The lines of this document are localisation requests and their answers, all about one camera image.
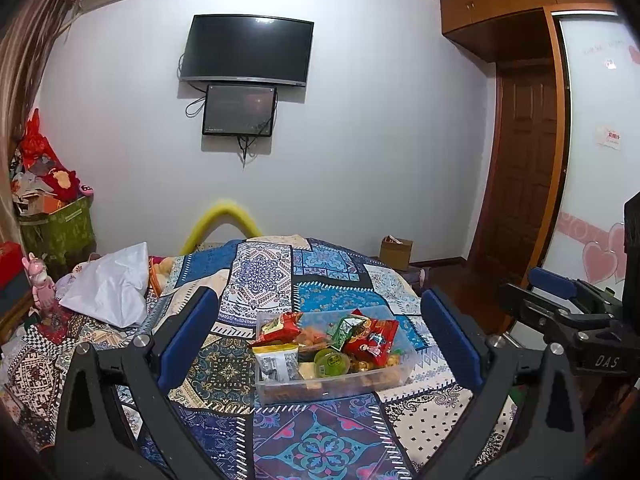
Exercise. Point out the white pillow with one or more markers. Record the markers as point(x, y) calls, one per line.
point(110, 285)

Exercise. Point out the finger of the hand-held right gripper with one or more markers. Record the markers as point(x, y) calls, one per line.
point(525, 305)
point(550, 282)

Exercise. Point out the small black monitor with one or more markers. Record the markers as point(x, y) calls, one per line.
point(239, 110)

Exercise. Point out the red box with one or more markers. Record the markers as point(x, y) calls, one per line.
point(10, 265)

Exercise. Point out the green and white snack packet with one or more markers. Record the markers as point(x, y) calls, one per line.
point(345, 332)

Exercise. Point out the pink figurine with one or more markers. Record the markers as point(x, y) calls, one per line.
point(42, 290)

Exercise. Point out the orange plush toy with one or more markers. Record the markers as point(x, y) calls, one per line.
point(161, 272)

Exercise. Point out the red and green snack packet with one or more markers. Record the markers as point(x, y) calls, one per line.
point(280, 327)

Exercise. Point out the wooden door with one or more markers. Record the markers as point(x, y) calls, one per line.
point(520, 160)

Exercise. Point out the white wardrobe door pink hearts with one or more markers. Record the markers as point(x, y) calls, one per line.
point(590, 185)

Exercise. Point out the wooden overhead cabinet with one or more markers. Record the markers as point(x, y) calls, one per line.
point(500, 5)

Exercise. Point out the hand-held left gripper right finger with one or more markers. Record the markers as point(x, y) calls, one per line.
point(450, 340)

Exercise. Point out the dark grey box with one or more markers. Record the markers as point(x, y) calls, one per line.
point(12, 299)

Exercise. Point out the red plush toy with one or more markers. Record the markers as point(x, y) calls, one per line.
point(65, 182)

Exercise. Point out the red white paper label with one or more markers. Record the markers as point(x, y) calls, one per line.
point(610, 138)

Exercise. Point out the black wall television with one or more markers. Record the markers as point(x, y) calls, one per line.
point(247, 47)

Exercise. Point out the clear bag of puffed snacks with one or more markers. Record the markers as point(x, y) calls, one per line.
point(385, 364)

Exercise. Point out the patchwork printed blanket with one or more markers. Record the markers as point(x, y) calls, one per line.
point(260, 270)

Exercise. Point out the gold-edged silver cracker package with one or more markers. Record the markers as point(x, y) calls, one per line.
point(277, 365)

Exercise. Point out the green storage box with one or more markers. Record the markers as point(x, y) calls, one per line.
point(60, 230)

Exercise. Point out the pink shoe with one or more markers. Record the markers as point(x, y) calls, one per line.
point(419, 276)

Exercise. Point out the brown striped curtain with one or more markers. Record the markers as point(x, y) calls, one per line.
point(25, 60)

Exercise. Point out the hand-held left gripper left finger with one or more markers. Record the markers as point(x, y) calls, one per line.
point(190, 335)

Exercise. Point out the yellow foam tube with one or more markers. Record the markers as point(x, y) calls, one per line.
point(220, 207)

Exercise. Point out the cardboard box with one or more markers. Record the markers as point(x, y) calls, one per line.
point(395, 255)

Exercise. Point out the red cartoon snack packet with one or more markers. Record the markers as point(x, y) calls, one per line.
point(375, 342)

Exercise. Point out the green jelly cup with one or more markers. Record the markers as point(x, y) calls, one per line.
point(331, 362)

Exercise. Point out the clear plastic container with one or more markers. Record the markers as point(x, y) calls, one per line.
point(330, 392)

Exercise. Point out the pale yellow wafer packet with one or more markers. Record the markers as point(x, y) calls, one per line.
point(307, 371)

